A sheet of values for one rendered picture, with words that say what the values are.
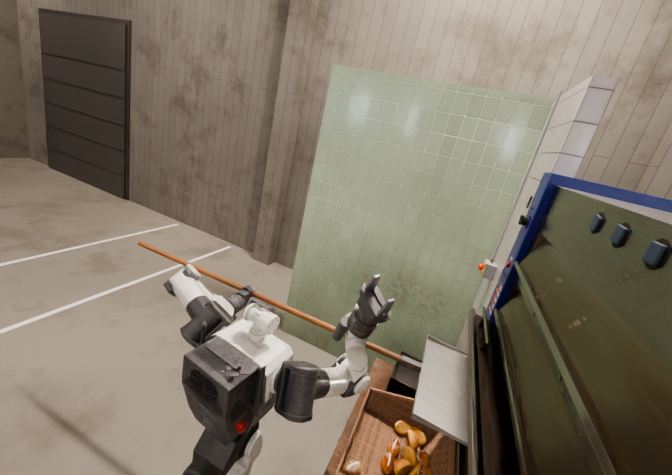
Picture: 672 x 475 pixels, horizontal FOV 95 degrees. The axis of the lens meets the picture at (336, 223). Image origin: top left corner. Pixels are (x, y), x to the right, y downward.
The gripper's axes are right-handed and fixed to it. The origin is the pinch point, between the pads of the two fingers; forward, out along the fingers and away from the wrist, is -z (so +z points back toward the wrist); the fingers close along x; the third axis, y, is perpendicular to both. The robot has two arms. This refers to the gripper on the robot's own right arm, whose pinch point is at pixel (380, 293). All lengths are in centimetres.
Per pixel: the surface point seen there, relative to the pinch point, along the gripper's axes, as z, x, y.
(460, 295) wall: 106, 38, 148
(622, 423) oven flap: -20, -45, 17
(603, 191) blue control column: -23, 12, 114
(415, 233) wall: 82, 88, 123
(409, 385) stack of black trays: 109, -6, 66
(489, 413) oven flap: 25, -35, 33
